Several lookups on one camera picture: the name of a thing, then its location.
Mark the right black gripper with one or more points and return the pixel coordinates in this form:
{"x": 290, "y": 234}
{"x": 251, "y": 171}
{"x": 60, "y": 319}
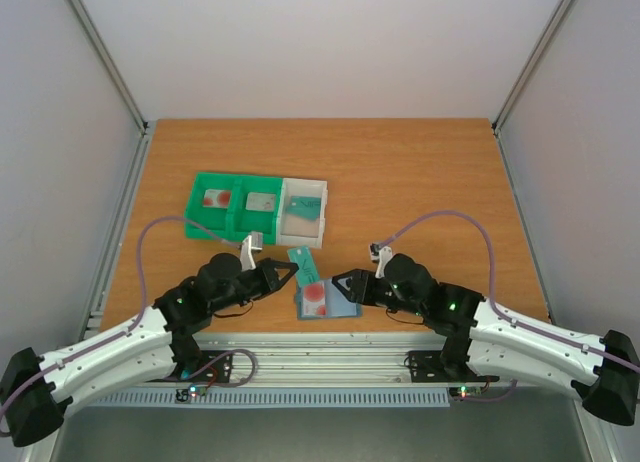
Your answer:
{"x": 360, "y": 286}

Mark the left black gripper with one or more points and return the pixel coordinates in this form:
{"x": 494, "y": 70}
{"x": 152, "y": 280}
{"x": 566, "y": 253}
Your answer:
{"x": 268, "y": 272}

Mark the teal leather card holder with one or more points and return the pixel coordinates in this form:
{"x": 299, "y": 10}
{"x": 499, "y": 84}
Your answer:
{"x": 337, "y": 305}

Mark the teal card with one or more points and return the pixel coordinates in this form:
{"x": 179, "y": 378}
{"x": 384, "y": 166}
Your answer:
{"x": 305, "y": 207}
{"x": 307, "y": 273}

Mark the red white card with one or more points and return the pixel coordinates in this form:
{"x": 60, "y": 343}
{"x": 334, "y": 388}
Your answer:
{"x": 216, "y": 198}
{"x": 312, "y": 303}

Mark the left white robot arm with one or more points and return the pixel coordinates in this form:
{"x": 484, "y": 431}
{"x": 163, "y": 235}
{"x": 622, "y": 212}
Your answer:
{"x": 39, "y": 391}

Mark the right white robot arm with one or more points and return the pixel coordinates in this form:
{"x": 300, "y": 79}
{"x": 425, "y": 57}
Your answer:
{"x": 485, "y": 339}

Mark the teal card in bin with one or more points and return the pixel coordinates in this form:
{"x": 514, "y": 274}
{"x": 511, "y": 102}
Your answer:
{"x": 305, "y": 207}

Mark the grey white card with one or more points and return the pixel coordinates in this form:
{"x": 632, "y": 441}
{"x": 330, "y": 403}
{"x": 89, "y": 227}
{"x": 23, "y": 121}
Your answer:
{"x": 261, "y": 202}

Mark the left green bin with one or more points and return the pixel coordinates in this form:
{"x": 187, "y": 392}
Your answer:
{"x": 216, "y": 220}

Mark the green bin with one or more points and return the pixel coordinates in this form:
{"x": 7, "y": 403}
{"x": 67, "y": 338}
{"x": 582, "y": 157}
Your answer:
{"x": 242, "y": 221}
{"x": 216, "y": 220}

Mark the middle green bin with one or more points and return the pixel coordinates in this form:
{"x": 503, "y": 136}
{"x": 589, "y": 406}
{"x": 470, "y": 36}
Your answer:
{"x": 242, "y": 221}

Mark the white translucent bin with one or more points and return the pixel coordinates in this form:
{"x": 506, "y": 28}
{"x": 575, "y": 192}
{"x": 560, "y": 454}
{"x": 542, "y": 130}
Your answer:
{"x": 295, "y": 231}

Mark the left small circuit board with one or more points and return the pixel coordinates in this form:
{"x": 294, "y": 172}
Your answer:
{"x": 186, "y": 395}

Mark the small circuit board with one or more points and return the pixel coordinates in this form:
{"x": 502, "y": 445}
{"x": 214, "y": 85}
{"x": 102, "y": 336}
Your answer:
{"x": 465, "y": 392}
{"x": 186, "y": 395}

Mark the right small circuit board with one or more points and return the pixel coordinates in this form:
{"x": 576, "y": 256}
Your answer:
{"x": 465, "y": 392}

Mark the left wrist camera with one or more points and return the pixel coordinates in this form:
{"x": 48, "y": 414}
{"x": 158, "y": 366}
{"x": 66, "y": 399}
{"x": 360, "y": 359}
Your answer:
{"x": 251, "y": 245}

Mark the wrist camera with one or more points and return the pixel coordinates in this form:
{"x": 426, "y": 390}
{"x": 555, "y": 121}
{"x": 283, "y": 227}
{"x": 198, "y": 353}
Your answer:
{"x": 380, "y": 254}
{"x": 251, "y": 245}

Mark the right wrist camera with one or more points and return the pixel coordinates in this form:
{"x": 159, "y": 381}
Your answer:
{"x": 380, "y": 254}

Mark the aluminium front rail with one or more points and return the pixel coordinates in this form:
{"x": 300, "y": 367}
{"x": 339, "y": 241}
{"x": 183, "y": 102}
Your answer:
{"x": 315, "y": 359}

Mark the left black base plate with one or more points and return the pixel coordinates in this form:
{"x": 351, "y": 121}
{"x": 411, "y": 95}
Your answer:
{"x": 212, "y": 365}

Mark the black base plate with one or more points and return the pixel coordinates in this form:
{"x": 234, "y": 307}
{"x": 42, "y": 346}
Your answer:
{"x": 426, "y": 366}
{"x": 212, "y": 365}

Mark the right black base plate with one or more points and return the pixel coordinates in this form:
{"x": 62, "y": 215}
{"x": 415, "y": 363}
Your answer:
{"x": 426, "y": 366}

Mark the grey slotted cable duct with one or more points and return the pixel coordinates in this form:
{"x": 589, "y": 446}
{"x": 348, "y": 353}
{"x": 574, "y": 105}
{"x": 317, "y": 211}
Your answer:
{"x": 273, "y": 398}

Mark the right aluminium frame post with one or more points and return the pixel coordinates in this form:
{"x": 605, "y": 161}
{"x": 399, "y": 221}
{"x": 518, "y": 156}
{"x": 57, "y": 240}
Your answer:
{"x": 541, "y": 46}

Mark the aluminium frame post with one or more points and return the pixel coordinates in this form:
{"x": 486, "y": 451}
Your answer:
{"x": 96, "y": 41}
{"x": 541, "y": 46}

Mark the left aluminium frame post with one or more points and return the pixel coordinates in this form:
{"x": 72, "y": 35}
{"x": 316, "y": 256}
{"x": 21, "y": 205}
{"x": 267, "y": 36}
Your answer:
{"x": 96, "y": 41}

